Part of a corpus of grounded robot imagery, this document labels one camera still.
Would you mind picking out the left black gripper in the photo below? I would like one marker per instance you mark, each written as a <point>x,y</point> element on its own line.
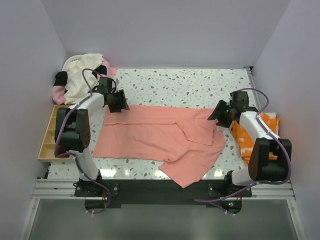
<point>122,103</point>

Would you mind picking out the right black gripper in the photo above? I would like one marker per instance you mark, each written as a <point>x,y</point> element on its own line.
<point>217,114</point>

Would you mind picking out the salmon pink t-shirt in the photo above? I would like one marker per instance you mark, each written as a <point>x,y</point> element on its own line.
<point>183,139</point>

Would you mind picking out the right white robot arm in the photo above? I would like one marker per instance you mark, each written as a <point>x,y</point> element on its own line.
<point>270,159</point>

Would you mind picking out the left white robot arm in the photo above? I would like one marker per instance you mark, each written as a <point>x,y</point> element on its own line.
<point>72,126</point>

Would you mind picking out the folded orange white t-shirt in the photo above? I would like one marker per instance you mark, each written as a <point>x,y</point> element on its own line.
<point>244,140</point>

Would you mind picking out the cream white garment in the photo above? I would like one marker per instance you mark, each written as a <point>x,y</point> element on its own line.
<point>76,87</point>

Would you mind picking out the white laundry basket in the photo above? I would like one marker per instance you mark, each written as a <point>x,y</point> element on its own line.
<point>71,59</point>

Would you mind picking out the light pink garment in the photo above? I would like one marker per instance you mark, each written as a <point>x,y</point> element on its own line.
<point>58,94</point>

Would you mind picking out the black garment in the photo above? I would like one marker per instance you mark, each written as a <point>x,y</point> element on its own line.
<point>61,79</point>

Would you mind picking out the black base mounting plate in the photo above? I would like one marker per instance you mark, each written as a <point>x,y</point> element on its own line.
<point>149,192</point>

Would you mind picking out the wooden compartment tray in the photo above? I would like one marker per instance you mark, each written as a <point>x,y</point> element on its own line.
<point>46,152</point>

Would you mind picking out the aluminium frame rail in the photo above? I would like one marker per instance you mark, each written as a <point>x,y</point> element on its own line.
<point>45,189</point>

